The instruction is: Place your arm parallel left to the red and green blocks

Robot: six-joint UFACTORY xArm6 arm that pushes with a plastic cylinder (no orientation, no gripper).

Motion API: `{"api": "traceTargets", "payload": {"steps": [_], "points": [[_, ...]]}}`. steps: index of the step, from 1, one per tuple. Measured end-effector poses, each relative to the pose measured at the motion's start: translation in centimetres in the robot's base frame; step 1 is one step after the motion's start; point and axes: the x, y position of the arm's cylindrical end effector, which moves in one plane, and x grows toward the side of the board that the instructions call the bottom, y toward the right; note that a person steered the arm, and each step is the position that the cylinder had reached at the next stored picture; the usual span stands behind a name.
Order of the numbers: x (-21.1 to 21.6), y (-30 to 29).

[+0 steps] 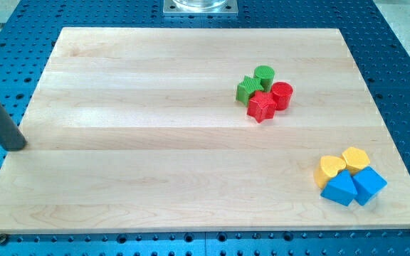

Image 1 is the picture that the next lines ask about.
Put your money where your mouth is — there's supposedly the red star block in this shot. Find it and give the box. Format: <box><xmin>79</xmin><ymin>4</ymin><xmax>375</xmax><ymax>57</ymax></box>
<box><xmin>247</xmin><ymin>91</ymin><xmax>277</xmax><ymax>123</ymax></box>

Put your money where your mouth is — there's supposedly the green star block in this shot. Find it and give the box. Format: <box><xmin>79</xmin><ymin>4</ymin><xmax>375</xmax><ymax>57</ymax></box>
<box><xmin>236</xmin><ymin>76</ymin><xmax>264</xmax><ymax>107</ymax></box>

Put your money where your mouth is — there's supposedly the light wooden board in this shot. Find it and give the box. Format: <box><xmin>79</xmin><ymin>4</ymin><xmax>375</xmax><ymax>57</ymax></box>
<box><xmin>0</xmin><ymin>27</ymin><xmax>410</xmax><ymax>234</ymax></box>

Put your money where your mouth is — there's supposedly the green cylinder block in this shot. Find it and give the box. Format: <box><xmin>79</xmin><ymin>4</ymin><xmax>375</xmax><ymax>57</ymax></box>
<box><xmin>253</xmin><ymin>65</ymin><xmax>275</xmax><ymax>92</ymax></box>

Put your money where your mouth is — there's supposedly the red cylinder block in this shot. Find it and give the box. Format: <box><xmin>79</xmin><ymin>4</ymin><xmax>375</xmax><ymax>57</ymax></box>
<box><xmin>270</xmin><ymin>82</ymin><xmax>293</xmax><ymax>110</ymax></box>

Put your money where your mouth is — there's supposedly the yellow heart block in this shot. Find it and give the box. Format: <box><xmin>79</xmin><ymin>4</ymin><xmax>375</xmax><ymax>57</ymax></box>
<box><xmin>313</xmin><ymin>155</ymin><xmax>346</xmax><ymax>188</ymax></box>

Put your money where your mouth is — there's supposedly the blue triangle block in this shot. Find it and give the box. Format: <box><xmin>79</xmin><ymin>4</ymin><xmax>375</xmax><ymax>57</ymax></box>
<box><xmin>320</xmin><ymin>169</ymin><xmax>357</xmax><ymax>206</ymax></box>

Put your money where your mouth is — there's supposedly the yellow hexagon block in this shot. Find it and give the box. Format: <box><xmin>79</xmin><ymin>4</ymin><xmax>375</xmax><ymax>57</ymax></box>
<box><xmin>341</xmin><ymin>146</ymin><xmax>370</xmax><ymax>176</ymax></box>

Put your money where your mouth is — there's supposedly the blue cube block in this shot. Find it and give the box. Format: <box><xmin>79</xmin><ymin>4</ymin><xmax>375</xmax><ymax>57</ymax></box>
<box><xmin>352</xmin><ymin>166</ymin><xmax>387</xmax><ymax>206</ymax></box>

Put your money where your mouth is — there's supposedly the left corner board screw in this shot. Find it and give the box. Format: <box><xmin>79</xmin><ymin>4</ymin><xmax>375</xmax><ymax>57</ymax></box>
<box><xmin>0</xmin><ymin>234</ymin><xmax>9</xmax><ymax>246</ymax></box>

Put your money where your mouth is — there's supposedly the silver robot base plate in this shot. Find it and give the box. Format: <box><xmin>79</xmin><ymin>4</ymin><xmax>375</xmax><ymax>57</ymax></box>
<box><xmin>162</xmin><ymin>0</ymin><xmax>238</xmax><ymax>16</ymax></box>

